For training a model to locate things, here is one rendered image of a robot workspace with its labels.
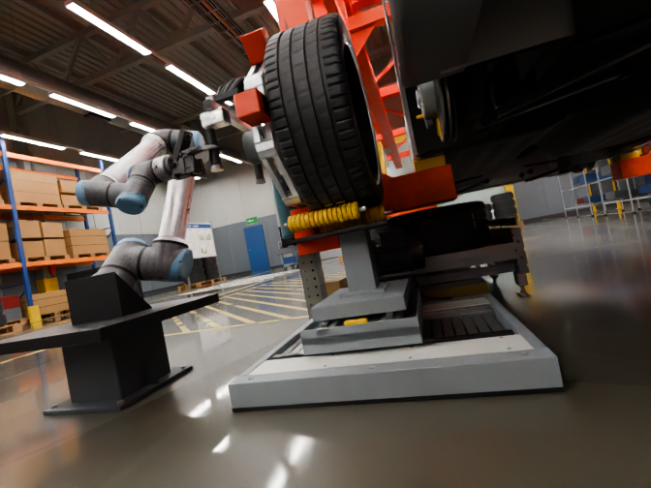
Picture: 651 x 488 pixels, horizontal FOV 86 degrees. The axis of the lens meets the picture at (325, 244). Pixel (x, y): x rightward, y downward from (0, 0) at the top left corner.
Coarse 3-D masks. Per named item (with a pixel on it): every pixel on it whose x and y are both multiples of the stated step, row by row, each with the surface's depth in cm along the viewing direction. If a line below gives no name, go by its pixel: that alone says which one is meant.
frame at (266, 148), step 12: (252, 72) 112; (252, 84) 107; (264, 84) 107; (264, 144) 106; (276, 144) 107; (264, 156) 108; (276, 156) 108; (276, 168) 115; (276, 180) 114; (288, 180) 114; (288, 192) 120; (288, 204) 122; (300, 204) 132
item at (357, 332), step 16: (416, 304) 125; (336, 320) 113; (352, 320) 103; (368, 320) 114; (384, 320) 100; (400, 320) 99; (416, 320) 98; (304, 336) 107; (320, 336) 106; (336, 336) 104; (352, 336) 103; (368, 336) 102; (384, 336) 101; (400, 336) 99; (416, 336) 98; (304, 352) 107; (320, 352) 106
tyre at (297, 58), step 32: (288, 32) 106; (320, 32) 99; (288, 64) 98; (320, 64) 96; (288, 96) 97; (320, 96) 95; (288, 128) 99; (320, 128) 98; (352, 128) 96; (288, 160) 103; (320, 160) 102; (352, 160) 101; (320, 192) 110; (352, 192) 110
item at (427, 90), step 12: (420, 84) 112; (432, 84) 111; (444, 84) 103; (420, 96) 115; (432, 96) 112; (444, 96) 108; (432, 108) 114; (444, 108) 105; (444, 120) 108; (444, 132) 112
